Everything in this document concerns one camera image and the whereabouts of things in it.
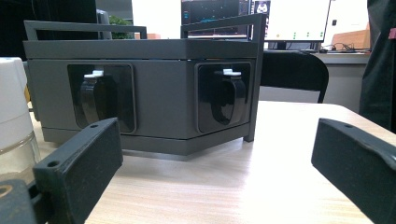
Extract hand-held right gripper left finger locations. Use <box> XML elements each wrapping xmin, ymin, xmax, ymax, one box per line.
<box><xmin>32</xmin><ymin>117</ymin><xmax>124</xmax><ymax>224</ymax></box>

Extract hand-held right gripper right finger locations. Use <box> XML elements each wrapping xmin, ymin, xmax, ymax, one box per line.
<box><xmin>311</xmin><ymin>118</ymin><xmax>396</xmax><ymax>224</ymax></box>

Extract white-lidded glass jar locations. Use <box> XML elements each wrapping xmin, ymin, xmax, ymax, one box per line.
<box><xmin>0</xmin><ymin>56</ymin><xmax>41</xmax><ymax>185</ymax></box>

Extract grey corner storage rack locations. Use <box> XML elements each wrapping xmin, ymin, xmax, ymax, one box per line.
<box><xmin>22</xmin><ymin>13</ymin><xmax>267</xmax><ymax>161</ymax></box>

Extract black folding chair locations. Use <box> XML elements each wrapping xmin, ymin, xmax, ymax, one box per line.
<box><xmin>260</xmin><ymin>50</ymin><xmax>330</xmax><ymax>105</ymax></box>

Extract brown cardboard box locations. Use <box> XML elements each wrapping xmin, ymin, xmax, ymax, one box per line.
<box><xmin>331</xmin><ymin>29</ymin><xmax>372</xmax><ymax>50</ymax></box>

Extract green plant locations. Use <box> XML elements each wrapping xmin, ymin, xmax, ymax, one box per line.
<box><xmin>108</xmin><ymin>15</ymin><xmax>134</xmax><ymax>40</ymax></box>

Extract monitor with white screen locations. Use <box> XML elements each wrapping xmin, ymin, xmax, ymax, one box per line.
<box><xmin>253</xmin><ymin>0</ymin><xmax>332</xmax><ymax>50</ymax></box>

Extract monitor with dark screen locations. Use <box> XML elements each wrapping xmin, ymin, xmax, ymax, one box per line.
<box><xmin>181</xmin><ymin>0</ymin><xmax>251</xmax><ymax>40</ymax></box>

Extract cables on desk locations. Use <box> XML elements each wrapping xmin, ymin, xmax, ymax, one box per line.
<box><xmin>320</xmin><ymin>42</ymin><xmax>372</xmax><ymax>54</ymax></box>

